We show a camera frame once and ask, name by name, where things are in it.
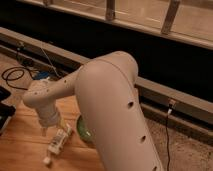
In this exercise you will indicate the white plastic bottle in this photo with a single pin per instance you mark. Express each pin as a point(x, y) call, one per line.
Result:
point(56, 144)

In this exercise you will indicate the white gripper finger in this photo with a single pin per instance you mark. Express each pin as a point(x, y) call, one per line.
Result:
point(62, 125)
point(43, 131)

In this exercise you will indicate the blue object on floor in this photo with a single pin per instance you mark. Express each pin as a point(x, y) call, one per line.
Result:
point(41, 75)

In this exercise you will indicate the green ceramic bowl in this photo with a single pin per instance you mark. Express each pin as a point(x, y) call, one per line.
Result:
point(82, 130)

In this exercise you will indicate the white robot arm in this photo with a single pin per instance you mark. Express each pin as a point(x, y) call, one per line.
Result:
point(104, 88)

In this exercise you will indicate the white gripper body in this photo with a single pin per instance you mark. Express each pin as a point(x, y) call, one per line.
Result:
point(48, 117)

